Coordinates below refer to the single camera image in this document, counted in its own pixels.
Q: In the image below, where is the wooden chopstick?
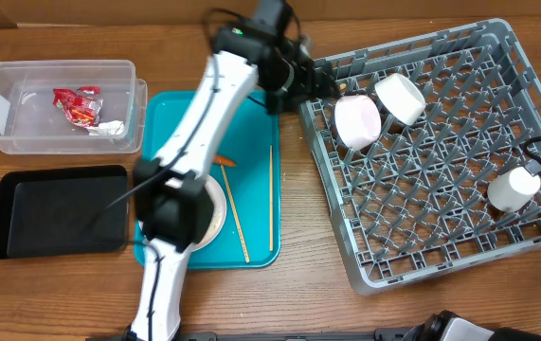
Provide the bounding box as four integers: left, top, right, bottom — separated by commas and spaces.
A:
220, 165, 250, 263

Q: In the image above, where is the white bowl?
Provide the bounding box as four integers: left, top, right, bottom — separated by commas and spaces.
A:
334, 95, 382, 151
374, 73, 426, 126

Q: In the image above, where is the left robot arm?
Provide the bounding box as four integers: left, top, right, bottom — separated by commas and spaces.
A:
125, 0, 339, 340

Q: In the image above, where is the white round plate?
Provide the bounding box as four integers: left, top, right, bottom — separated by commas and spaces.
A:
192, 175, 227, 252

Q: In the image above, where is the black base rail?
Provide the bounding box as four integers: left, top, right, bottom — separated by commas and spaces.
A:
84, 327, 423, 341

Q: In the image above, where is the black plastic tray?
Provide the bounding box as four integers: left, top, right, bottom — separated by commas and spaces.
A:
0, 165, 128, 260

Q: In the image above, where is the white cup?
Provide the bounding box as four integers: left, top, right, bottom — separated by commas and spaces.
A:
487, 167, 541, 212

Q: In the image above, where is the teal serving tray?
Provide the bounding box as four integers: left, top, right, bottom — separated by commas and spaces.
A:
133, 89, 282, 271

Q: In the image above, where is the red snack wrapper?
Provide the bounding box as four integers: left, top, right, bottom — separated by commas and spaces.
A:
53, 86, 125, 136

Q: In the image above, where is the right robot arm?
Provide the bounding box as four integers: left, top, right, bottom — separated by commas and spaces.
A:
403, 136, 541, 341

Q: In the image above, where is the grey dishwasher rack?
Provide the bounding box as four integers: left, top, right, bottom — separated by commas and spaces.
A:
299, 19, 541, 296

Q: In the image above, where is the orange carrot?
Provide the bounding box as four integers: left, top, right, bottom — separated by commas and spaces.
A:
213, 155, 237, 167

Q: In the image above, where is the clear plastic bin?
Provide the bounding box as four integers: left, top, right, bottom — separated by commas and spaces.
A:
0, 60, 148, 154

